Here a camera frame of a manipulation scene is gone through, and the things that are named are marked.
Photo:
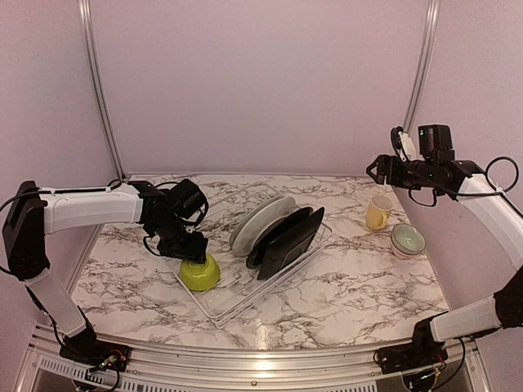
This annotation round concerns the left aluminium corner post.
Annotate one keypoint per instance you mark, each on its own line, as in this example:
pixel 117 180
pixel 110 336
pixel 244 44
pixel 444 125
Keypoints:
pixel 85 12

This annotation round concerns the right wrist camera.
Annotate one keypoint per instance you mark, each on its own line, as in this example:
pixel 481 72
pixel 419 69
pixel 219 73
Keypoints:
pixel 403 144

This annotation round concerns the yellow ceramic mug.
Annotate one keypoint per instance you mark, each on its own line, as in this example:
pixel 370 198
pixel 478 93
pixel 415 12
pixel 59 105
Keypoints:
pixel 378 212

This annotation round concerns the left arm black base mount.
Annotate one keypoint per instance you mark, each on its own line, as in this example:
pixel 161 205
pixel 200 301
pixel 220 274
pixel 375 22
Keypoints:
pixel 86 348

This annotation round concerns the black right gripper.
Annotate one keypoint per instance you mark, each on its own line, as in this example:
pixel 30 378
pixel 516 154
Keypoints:
pixel 383 160

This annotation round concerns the pale grey-green bowl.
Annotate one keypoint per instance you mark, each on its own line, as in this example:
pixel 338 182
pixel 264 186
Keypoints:
pixel 408 239

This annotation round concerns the white wire dish rack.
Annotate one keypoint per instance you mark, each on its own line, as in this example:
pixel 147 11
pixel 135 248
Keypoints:
pixel 238 289

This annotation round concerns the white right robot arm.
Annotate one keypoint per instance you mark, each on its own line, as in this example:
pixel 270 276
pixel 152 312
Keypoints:
pixel 469 185

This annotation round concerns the black square plate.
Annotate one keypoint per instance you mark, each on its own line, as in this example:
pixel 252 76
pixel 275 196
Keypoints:
pixel 286 242

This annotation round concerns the lime green bowl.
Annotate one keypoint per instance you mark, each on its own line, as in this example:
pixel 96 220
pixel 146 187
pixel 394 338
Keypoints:
pixel 200 277

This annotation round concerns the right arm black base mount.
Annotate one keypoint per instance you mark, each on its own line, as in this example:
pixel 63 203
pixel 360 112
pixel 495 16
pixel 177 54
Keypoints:
pixel 423 350

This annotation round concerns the red patterned white bowl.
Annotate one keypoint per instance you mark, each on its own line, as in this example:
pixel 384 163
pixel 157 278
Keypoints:
pixel 403 255

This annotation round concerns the aluminium front frame rail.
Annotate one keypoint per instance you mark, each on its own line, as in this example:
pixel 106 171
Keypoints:
pixel 163 367

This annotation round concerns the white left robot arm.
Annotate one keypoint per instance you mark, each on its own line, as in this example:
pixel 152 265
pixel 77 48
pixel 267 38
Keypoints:
pixel 169 214

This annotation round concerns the aluminium corner post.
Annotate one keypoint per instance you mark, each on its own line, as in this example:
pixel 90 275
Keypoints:
pixel 424 63
pixel 85 12

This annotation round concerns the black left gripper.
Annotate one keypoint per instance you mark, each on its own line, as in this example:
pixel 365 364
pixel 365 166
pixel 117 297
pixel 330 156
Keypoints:
pixel 194 251

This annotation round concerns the grey floral plate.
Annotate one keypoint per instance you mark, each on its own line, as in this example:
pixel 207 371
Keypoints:
pixel 258 221

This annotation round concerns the right aluminium corner post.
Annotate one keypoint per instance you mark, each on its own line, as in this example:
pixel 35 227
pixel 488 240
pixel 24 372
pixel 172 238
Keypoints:
pixel 424 63

